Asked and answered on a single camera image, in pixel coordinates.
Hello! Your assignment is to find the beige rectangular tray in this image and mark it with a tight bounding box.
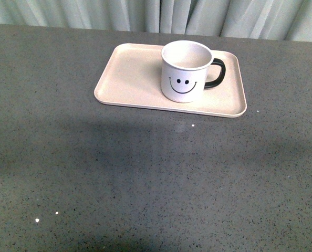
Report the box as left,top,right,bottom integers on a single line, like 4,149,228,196
94,43,247,118

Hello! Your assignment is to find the pale grey curtain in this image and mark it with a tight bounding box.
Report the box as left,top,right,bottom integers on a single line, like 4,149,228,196
0,0,312,42

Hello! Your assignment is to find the white smiley mug black handle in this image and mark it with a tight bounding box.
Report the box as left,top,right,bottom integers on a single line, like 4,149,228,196
161,40,226,103

